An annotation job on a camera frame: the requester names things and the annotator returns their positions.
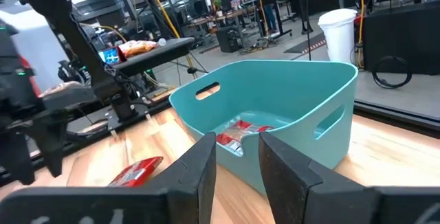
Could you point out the black side table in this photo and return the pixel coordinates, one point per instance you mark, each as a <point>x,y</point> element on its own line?
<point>154,57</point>

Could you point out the black computer box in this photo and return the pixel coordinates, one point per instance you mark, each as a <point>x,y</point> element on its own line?
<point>227,39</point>

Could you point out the orange snack bag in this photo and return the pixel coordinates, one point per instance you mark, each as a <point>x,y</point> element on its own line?
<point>137,47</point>

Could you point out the black cabinet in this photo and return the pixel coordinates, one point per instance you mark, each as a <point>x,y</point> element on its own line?
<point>402,38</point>

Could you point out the teal plastic basket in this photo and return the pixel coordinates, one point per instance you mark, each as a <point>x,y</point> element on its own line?
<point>282,86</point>

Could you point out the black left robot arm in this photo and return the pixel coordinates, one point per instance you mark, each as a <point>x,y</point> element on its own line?
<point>79,45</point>

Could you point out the white trash bin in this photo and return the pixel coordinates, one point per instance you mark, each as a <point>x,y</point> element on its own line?
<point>338,35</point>

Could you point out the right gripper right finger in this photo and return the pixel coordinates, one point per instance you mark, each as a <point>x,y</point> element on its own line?
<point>292,189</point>

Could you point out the yellow pole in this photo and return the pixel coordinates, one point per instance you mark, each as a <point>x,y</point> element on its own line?
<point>165,14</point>

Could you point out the red popcorn bag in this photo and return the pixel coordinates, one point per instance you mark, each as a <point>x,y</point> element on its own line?
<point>137,172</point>
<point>237,131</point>

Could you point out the blue laptop screen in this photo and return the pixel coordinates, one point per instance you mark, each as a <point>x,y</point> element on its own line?
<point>110,56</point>

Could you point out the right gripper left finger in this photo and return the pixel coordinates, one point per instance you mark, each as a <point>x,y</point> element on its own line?
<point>192,182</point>

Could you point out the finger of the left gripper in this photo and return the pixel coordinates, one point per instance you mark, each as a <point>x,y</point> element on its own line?
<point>17,158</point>
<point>53,141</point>

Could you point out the person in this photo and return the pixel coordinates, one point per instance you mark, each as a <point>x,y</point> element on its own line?
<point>211,0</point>
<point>269,14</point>

